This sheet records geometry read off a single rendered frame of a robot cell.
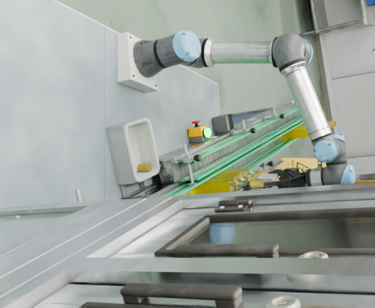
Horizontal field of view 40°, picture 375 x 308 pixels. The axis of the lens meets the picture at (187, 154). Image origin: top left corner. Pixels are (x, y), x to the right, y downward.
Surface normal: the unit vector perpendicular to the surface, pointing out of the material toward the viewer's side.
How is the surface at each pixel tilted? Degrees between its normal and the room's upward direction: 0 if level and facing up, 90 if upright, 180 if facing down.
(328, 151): 88
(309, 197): 90
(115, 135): 90
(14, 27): 0
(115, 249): 0
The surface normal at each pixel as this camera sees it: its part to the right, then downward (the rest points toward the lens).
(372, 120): -0.47, 0.22
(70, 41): 0.86, -0.10
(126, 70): -0.50, -0.11
